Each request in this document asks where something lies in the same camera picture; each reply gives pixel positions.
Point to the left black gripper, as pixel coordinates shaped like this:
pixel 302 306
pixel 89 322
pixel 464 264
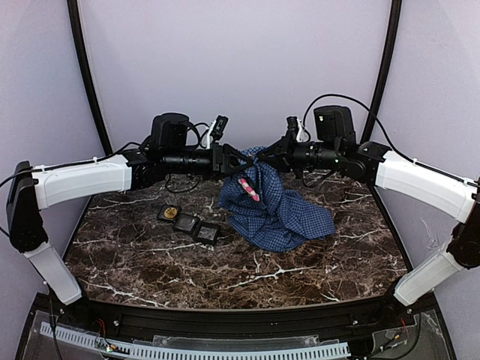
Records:
pixel 217 158

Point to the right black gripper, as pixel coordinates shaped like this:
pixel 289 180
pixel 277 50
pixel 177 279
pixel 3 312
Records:
pixel 284 148

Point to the blue checkered shirt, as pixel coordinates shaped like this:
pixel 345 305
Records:
pixel 282 220

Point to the gold round brooch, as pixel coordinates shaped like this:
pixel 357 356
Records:
pixel 170 212

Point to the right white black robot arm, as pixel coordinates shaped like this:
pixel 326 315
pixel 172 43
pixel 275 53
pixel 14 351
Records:
pixel 380 165

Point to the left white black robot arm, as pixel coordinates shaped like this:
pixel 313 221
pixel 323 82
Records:
pixel 163 152

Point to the pink flower brooch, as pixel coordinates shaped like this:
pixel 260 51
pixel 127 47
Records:
pixel 248 188

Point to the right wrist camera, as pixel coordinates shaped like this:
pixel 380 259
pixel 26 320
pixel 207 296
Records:
pixel 295 128

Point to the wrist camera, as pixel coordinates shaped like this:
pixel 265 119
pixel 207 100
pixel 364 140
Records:
pixel 295 128
pixel 215 131

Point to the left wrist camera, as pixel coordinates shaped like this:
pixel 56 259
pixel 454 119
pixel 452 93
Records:
pixel 215 131

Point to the right black display frame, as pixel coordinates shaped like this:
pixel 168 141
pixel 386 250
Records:
pixel 207 233

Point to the black display frame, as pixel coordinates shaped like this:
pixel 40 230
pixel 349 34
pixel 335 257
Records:
pixel 186 223
pixel 160 216
pixel 207 233

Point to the middle black display frame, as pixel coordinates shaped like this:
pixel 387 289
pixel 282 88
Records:
pixel 186 223

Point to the left black display frame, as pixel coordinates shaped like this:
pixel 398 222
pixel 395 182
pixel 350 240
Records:
pixel 160 216

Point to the right black frame post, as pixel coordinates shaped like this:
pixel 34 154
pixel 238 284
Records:
pixel 384 67

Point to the black frame post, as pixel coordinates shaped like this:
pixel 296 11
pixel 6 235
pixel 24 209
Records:
pixel 384 67
pixel 86 74

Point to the black aluminium front rail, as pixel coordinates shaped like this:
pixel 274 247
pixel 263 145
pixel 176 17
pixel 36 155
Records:
pixel 345 319

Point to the left black frame post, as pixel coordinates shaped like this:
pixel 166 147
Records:
pixel 86 74

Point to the white slotted cable duct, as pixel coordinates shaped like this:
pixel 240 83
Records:
pixel 199 348

